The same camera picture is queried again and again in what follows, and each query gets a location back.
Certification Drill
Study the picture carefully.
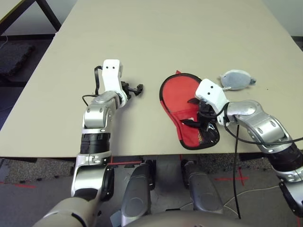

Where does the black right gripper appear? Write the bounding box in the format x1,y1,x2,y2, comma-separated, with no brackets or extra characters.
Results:
181,97,219,130

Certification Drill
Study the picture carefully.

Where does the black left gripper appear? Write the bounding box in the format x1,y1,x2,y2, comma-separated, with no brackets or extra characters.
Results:
121,81,144,99

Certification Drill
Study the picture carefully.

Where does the red and black paddle case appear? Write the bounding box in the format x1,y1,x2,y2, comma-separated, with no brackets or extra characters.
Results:
159,69,222,150

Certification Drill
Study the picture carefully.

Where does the grey robot right leg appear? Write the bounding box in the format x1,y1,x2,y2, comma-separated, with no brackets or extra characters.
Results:
180,160,224,212

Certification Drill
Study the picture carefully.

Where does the grey robot leg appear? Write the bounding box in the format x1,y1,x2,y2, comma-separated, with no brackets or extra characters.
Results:
120,161,155,223
180,160,224,212

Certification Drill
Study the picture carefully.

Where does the grey robot left leg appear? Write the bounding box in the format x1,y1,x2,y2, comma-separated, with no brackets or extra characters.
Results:
120,161,155,223

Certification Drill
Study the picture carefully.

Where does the grey robot torso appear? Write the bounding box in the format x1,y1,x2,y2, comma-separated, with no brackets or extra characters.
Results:
110,207,240,227

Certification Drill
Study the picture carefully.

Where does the black foam mat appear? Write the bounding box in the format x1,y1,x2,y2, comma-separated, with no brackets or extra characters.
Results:
0,43,36,78

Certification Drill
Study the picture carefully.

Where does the black-framed side table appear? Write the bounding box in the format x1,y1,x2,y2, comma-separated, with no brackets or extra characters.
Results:
0,0,62,36

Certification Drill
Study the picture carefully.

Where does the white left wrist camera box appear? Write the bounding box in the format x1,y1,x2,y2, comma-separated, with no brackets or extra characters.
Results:
101,59,125,103

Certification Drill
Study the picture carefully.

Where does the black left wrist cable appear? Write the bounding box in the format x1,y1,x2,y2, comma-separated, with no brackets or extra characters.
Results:
82,65,105,107

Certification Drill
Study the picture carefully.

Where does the white floor cable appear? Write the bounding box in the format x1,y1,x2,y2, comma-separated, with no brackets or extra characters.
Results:
222,184,283,214

